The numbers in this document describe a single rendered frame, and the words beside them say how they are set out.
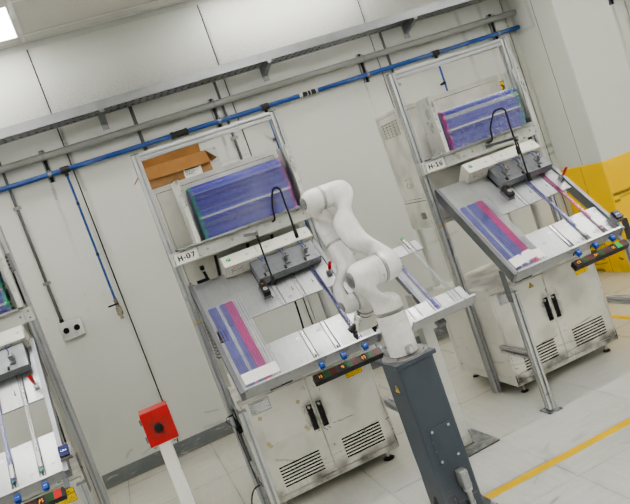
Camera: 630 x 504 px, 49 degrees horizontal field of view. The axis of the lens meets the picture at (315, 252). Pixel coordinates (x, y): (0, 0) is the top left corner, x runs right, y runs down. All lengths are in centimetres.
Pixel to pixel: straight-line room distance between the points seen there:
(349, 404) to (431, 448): 82
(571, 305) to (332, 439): 154
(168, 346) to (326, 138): 191
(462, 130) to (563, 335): 127
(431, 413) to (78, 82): 336
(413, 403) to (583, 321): 165
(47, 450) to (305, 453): 120
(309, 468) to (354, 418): 33
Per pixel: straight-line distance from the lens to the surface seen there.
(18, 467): 318
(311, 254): 350
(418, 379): 277
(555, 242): 375
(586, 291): 418
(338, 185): 288
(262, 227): 354
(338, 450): 359
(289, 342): 322
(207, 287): 350
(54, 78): 510
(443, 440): 287
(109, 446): 509
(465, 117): 400
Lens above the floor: 145
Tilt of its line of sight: 5 degrees down
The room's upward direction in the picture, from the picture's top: 20 degrees counter-clockwise
